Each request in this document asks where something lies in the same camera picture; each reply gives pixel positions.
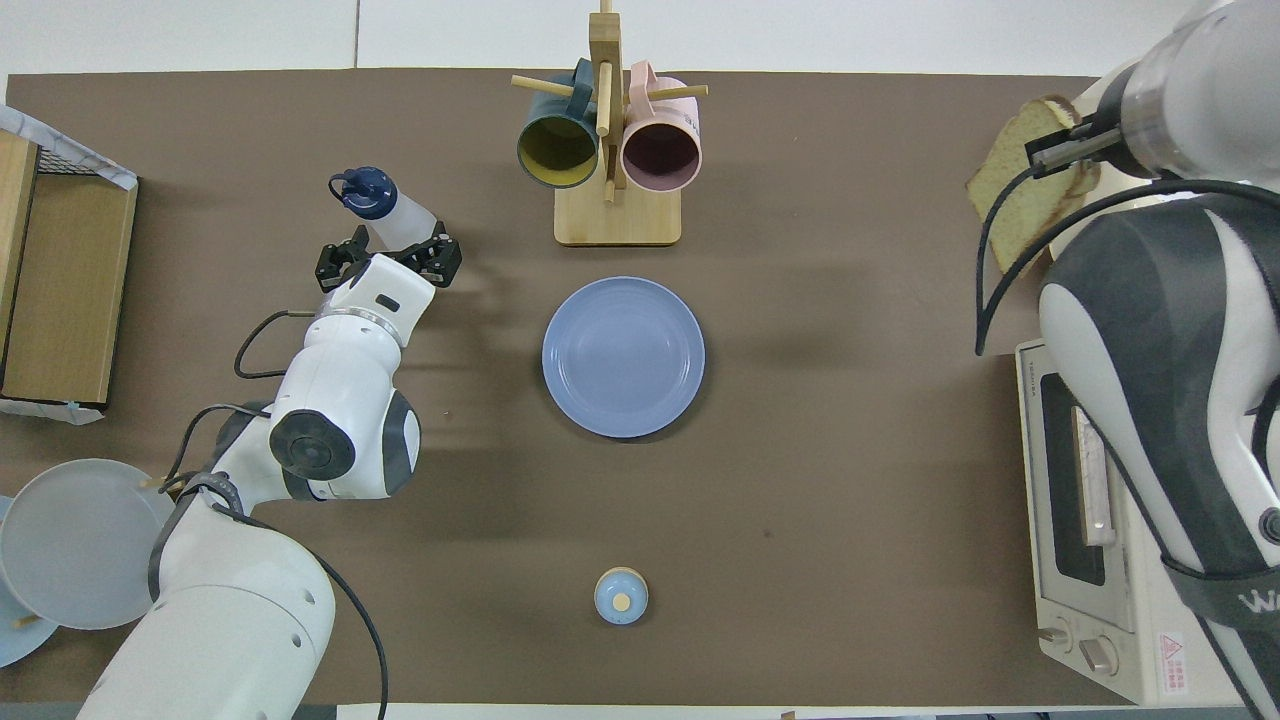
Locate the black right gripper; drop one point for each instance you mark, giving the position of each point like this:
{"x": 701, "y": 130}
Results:
{"x": 1095, "y": 125}

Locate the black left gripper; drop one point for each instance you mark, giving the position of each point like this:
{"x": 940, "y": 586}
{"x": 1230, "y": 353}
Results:
{"x": 415, "y": 262}

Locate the clear bottle with blue cap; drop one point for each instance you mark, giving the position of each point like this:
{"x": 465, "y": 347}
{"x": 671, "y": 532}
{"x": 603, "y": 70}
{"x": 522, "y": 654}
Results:
{"x": 400, "y": 215}

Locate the bread slice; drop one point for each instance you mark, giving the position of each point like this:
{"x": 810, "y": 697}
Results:
{"x": 1020, "y": 190}

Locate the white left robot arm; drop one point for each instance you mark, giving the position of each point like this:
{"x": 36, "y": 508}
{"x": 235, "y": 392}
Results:
{"x": 340, "y": 400}

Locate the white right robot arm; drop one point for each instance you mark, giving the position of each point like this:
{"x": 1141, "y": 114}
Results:
{"x": 1150, "y": 380}

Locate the blue round plate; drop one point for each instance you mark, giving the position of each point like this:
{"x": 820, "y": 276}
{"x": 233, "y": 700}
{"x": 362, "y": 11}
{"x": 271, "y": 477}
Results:
{"x": 623, "y": 358}

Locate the grey plate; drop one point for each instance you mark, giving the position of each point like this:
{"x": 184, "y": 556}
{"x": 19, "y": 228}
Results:
{"x": 70, "y": 550}

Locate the wooden plate rack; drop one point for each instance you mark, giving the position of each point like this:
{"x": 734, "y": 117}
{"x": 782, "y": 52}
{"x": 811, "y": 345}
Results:
{"x": 28, "y": 621}

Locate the light blue plate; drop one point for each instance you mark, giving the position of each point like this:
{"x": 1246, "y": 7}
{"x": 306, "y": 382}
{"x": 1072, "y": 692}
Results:
{"x": 15, "y": 645}

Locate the cream two-slot toaster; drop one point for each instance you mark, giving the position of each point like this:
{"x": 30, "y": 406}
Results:
{"x": 1070, "y": 215}

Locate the dark teal mug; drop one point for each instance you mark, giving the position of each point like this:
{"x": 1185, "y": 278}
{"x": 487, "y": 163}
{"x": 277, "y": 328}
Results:
{"x": 557, "y": 150}

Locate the wooden mug rack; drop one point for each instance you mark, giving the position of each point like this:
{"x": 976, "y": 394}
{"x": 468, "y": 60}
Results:
{"x": 618, "y": 215}

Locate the brown table mat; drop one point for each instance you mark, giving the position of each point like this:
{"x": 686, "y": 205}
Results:
{"x": 850, "y": 150}

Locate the pink mug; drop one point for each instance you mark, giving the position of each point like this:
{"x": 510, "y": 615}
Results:
{"x": 660, "y": 150}

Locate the white toaster oven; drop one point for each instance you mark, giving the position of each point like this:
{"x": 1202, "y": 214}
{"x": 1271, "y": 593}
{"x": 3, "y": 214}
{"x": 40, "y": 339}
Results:
{"x": 1060, "y": 480}

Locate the small blue round container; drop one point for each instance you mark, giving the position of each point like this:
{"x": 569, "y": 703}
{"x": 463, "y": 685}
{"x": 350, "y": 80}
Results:
{"x": 620, "y": 597}

